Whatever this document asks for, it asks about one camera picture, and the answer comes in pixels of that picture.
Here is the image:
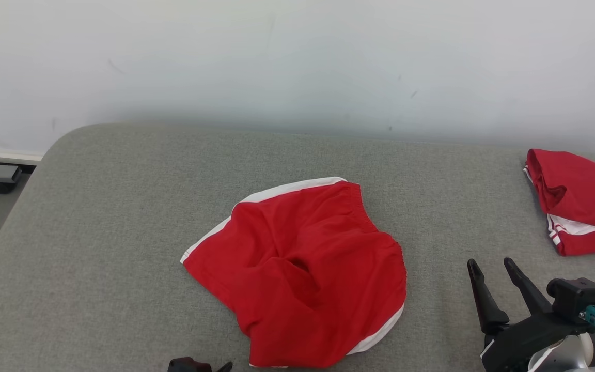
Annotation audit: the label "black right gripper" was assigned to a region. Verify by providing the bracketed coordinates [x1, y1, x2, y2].
[467, 257, 590, 372]

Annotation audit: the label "red shorts with white stripes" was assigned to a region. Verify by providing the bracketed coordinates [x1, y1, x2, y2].
[180, 177, 408, 368]

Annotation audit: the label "red jersey with white sleeves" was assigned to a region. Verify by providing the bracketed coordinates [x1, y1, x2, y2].
[524, 149, 595, 257]

